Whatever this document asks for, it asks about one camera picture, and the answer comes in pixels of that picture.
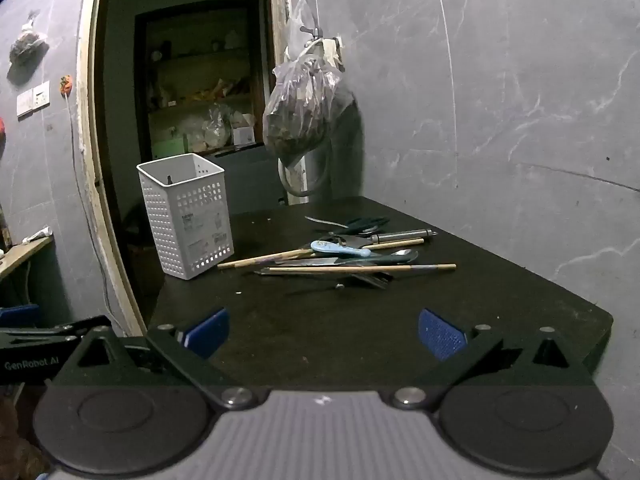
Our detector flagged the metal wall tap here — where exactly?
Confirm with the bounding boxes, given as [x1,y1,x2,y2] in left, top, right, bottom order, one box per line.
[298,23,346,74]

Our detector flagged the kitchen counter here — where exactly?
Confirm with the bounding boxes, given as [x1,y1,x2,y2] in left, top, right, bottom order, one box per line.
[0,235,54,282]

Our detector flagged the black kitchen knife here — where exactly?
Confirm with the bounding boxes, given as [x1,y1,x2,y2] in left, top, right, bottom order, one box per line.
[287,271,395,297]

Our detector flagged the light blue ceramic spoon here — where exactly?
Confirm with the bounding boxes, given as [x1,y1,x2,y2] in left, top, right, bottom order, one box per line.
[311,239,372,258]

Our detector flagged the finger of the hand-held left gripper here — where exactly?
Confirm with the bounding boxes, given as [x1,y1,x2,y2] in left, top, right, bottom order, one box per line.
[0,315,113,344]

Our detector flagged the door frame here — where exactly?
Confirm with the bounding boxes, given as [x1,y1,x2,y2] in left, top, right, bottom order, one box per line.
[76,0,293,337]

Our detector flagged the hanging clear plastic bag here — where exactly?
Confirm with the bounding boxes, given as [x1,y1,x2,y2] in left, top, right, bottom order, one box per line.
[262,0,359,169]

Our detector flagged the thin wall cable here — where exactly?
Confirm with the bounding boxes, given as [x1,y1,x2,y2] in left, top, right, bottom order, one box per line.
[63,92,115,322]

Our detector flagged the metal peeler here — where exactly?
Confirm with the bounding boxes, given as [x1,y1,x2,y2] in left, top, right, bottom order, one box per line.
[370,228,440,246]

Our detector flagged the grey hose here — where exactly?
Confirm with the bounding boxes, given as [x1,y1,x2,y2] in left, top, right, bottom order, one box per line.
[277,142,332,199]

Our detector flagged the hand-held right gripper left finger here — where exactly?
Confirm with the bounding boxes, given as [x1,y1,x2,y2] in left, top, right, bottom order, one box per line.
[52,307,257,412]

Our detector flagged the wooden chopstick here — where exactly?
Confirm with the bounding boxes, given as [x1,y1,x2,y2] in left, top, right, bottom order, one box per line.
[217,247,316,269]
[260,263,457,274]
[367,238,425,250]

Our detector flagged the grey metal cabinet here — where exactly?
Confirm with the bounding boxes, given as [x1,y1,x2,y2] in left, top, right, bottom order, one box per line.
[212,147,289,217]

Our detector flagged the green box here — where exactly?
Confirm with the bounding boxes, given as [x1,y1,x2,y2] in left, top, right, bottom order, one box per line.
[151,137,189,161]

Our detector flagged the clear bags of food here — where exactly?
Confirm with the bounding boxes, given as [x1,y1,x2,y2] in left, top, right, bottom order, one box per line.
[202,104,231,149]

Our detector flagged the white wall switch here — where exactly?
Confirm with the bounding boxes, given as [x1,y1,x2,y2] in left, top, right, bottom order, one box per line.
[16,80,51,119]

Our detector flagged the wooden shelf cabinet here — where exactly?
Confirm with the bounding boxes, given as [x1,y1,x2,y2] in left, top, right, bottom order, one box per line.
[134,0,269,162]

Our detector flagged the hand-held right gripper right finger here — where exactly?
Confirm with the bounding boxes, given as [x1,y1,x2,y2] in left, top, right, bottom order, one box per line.
[392,307,597,410]

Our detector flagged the white perforated plastic basket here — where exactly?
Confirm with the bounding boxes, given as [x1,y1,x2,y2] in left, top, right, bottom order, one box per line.
[136,153,235,281]

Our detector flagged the green-handled scissors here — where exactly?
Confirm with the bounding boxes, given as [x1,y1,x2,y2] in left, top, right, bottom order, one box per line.
[305,215,392,236]

